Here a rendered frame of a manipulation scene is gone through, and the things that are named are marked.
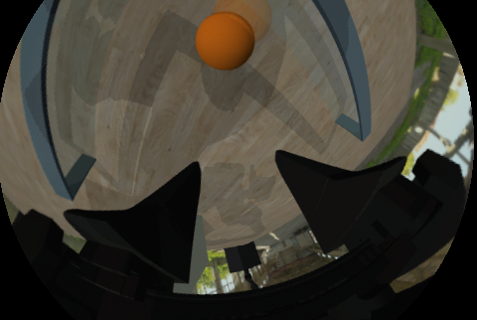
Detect clear low corner wall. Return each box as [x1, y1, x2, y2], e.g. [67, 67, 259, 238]
[45, 0, 361, 196]

